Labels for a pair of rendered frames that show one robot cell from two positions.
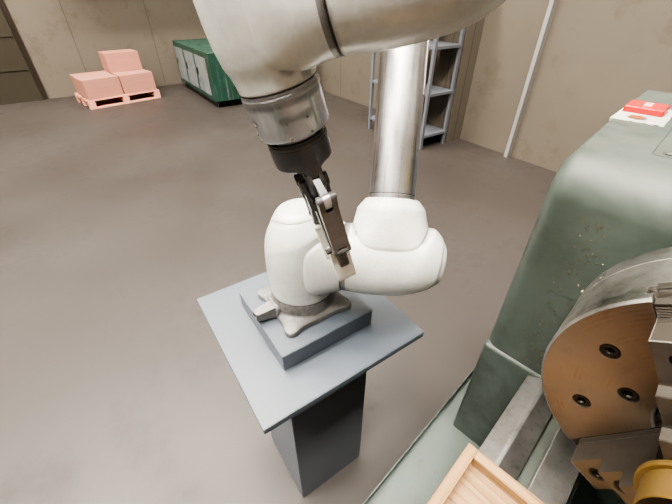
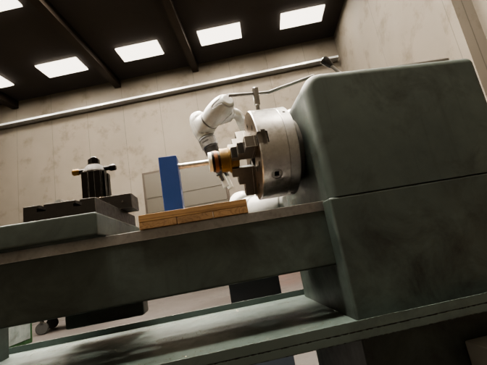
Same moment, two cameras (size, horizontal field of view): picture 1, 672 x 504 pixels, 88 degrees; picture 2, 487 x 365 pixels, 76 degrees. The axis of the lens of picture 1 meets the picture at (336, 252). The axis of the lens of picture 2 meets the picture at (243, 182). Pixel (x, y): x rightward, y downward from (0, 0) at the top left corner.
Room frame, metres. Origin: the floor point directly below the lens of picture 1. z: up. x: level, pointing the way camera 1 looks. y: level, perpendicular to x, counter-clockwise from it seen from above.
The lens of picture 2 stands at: (-0.71, -0.97, 0.77)
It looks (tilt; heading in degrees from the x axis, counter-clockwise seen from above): 12 degrees up; 37
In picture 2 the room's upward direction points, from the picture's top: 10 degrees counter-clockwise
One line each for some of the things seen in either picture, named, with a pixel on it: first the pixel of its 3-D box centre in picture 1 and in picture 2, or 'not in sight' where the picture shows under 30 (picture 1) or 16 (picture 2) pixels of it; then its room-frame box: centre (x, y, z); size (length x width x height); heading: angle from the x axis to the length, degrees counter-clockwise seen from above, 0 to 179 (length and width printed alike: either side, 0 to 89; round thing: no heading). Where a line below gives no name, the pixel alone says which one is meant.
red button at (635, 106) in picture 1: (645, 110); not in sight; (0.68, -0.57, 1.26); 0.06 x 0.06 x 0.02; 44
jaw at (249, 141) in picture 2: not in sight; (248, 146); (0.08, -0.42, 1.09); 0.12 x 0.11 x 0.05; 44
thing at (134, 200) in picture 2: not in sight; (105, 206); (-0.15, 0.07, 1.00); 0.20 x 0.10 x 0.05; 134
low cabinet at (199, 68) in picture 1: (241, 67); not in sight; (6.88, 1.66, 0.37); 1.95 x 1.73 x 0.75; 34
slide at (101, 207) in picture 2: not in sight; (90, 219); (-0.22, 0.04, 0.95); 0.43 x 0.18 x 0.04; 44
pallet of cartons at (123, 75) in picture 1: (112, 77); not in sight; (6.17, 3.59, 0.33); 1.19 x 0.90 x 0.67; 124
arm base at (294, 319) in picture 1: (296, 295); not in sight; (0.63, 0.10, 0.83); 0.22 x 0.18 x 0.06; 124
